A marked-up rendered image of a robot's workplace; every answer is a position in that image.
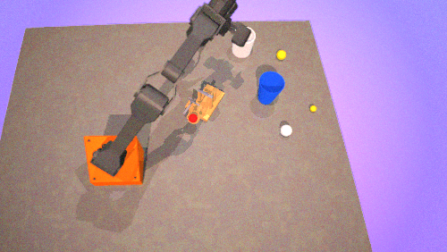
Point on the red ball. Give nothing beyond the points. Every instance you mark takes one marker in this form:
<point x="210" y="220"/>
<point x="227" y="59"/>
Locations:
<point x="193" y="118"/>

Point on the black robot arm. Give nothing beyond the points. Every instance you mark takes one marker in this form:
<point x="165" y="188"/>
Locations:
<point x="150" y="102"/>

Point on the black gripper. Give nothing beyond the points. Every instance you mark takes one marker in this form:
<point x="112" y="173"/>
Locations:
<point x="241" y="33"/>

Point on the blue cup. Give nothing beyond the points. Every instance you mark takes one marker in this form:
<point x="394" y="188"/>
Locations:
<point x="270" y="85"/>

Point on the white ball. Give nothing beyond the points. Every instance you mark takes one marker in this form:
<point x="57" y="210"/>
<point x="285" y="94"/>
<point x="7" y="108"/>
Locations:
<point x="286" y="130"/>

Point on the white cup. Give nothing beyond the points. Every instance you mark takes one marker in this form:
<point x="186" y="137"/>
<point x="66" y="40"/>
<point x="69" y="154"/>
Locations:
<point x="245" y="50"/>

